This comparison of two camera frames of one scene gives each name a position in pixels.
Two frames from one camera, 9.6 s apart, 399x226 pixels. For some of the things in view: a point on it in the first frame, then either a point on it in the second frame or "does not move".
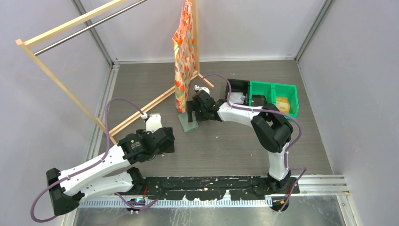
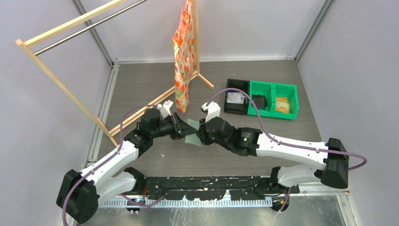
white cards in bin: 236,97 does not move
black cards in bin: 259,100 does not move
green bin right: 290,91 does not move
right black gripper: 190,106 -> 203,133
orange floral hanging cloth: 184,40 does not move
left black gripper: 169,149 -> 179,127
